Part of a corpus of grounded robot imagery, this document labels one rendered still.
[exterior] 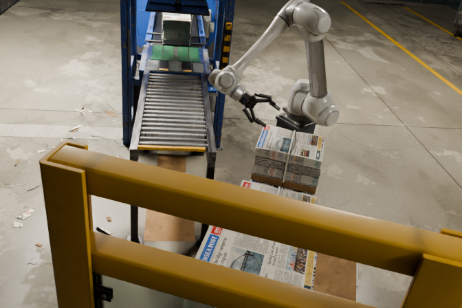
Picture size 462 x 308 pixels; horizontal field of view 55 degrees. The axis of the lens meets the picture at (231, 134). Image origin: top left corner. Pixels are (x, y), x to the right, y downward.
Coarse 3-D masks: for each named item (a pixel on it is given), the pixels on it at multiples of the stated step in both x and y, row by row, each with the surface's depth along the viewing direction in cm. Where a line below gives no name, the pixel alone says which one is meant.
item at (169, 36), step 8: (168, 16) 456; (176, 16) 459; (184, 16) 462; (168, 24) 450; (176, 24) 450; (184, 24) 452; (168, 32) 455; (176, 32) 456; (184, 32) 456; (168, 40) 458; (176, 40) 459; (184, 40) 460
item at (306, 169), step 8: (304, 136) 262; (312, 136) 263; (320, 136) 264; (296, 144) 253; (304, 144) 254; (312, 144) 254; (320, 144) 255; (296, 152) 246; (304, 152) 246; (312, 152) 247; (320, 152) 248; (296, 160) 244; (304, 160) 243; (312, 160) 242; (320, 160) 241; (296, 168) 246; (304, 168) 245; (312, 168) 244; (320, 168) 244; (296, 176) 249; (304, 176) 248; (312, 176) 246; (304, 184) 250; (312, 184) 249
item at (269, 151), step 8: (264, 128) 266; (272, 128) 266; (280, 128) 268; (264, 136) 257; (272, 136) 258; (280, 136) 259; (256, 144) 249; (264, 144) 249; (272, 144) 250; (280, 144) 251; (256, 152) 248; (264, 152) 246; (272, 152) 245; (280, 152) 244; (256, 160) 250; (264, 160) 249; (272, 160) 248; (280, 160) 246; (256, 168) 253; (264, 168) 252; (272, 168) 251; (264, 176) 254; (272, 176) 253
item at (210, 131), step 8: (208, 96) 359; (208, 104) 346; (208, 112) 334; (208, 120) 323; (208, 128) 313; (208, 136) 303; (208, 144) 293; (208, 152) 287; (216, 152) 287; (208, 160) 289
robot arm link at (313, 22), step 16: (304, 16) 230; (320, 16) 225; (304, 32) 235; (320, 32) 229; (320, 48) 242; (320, 64) 247; (320, 80) 254; (320, 96) 261; (304, 112) 276; (320, 112) 263; (336, 112) 263
